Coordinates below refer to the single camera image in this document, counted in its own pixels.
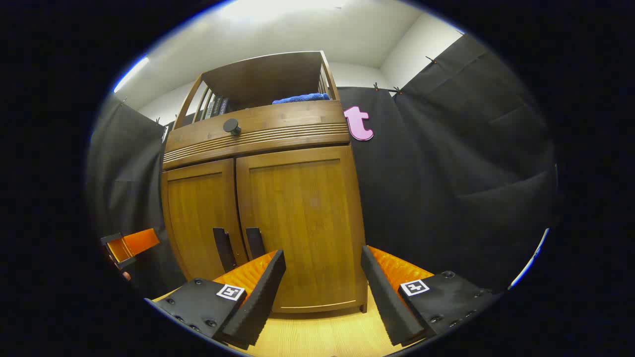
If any wooden drawer with black knob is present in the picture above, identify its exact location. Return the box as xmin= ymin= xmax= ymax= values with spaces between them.
xmin=163 ymin=101 xmax=351 ymax=170

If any large ceiling light panel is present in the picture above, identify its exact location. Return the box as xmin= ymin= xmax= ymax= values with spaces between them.
xmin=221 ymin=0 xmax=350 ymax=21

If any blue folded towel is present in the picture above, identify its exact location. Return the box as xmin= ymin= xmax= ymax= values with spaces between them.
xmin=272 ymin=93 xmax=331 ymax=105

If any wooden double-door shoe cabinet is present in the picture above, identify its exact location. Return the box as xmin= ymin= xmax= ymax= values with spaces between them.
xmin=161 ymin=51 xmax=369 ymax=314

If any row of shelf books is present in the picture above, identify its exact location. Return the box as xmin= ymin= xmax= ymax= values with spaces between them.
xmin=198 ymin=94 xmax=231 ymax=122

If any wooden shoe cabinet door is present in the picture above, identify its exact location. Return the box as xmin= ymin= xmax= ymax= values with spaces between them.
xmin=236 ymin=145 xmax=368 ymax=313
xmin=162 ymin=159 xmax=249 ymax=281

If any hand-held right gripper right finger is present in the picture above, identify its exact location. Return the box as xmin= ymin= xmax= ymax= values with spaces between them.
xmin=361 ymin=245 xmax=499 ymax=348

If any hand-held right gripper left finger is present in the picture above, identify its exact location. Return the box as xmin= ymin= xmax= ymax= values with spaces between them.
xmin=145 ymin=249 xmax=287 ymax=350

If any ceiling light strip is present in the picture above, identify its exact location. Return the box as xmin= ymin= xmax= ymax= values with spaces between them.
xmin=113 ymin=57 xmax=149 ymax=93

